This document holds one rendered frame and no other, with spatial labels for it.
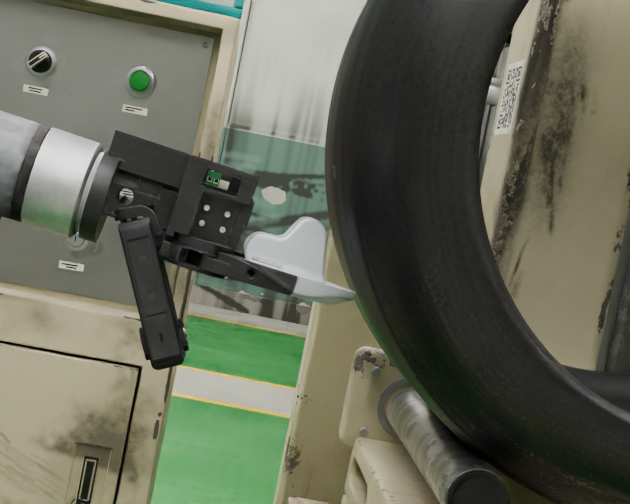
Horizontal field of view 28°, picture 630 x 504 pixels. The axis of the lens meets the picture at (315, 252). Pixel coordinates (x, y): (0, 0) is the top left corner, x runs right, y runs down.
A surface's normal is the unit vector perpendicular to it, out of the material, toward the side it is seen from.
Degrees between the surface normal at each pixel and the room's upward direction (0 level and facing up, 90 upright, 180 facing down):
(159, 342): 88
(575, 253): 90
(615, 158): 90
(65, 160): 62
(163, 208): 90
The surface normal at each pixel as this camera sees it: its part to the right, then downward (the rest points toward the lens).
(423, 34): -0.64, -0.22
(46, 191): 0.02, 0.24
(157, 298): 0.06, 0.03
